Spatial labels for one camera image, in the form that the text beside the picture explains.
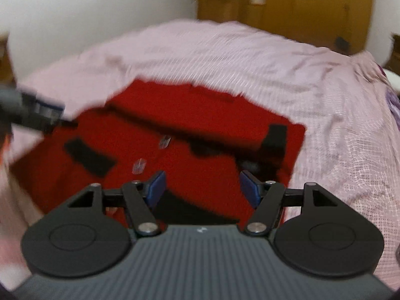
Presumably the red knitted sweater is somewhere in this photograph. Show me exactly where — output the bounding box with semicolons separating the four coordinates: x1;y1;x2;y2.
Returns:
9;79;307;229

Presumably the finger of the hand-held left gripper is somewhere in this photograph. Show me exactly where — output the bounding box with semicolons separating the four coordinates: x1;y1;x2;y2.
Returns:
18;91;78;132

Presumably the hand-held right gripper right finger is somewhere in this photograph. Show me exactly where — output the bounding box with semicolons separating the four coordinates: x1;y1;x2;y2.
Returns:
241;169;339;237

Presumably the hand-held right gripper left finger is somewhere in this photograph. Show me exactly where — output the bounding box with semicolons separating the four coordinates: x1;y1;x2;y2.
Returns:
67;170;167;237

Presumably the wooden wardrobe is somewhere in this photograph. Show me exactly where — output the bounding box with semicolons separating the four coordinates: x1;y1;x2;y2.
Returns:
197;0;376;55

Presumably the purple cloth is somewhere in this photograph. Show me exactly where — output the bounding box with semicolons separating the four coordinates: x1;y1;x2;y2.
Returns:
386;89;400;124

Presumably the pink checked bed sheet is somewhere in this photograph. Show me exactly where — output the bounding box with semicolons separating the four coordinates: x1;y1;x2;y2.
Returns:
0;19;400;291

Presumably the white pillow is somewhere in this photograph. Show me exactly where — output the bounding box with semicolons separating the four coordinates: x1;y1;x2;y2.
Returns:
384;67;400;93

